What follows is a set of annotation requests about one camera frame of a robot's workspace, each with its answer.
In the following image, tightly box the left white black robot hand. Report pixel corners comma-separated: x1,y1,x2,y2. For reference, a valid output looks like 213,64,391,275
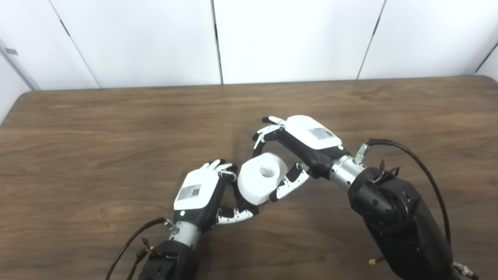
173,159,260,234

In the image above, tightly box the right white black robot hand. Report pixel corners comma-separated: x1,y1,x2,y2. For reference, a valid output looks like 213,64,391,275
252,115,345,203

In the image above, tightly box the round white piece with holes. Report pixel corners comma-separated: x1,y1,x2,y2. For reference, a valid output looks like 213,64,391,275
237,152,289,205

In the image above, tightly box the thick black left wrist cable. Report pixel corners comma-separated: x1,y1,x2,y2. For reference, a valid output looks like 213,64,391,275
105,217,174,280

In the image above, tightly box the thick black wrist cable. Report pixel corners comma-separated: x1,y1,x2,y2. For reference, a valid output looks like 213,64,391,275
105,217,174,280
354,139,452,246

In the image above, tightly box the thin left arm wire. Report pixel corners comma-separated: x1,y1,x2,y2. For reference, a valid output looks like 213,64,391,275
126,238,157,280

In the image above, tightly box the thick black right wrist cable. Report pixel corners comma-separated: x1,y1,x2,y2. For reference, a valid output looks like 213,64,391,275
354,139,452,246

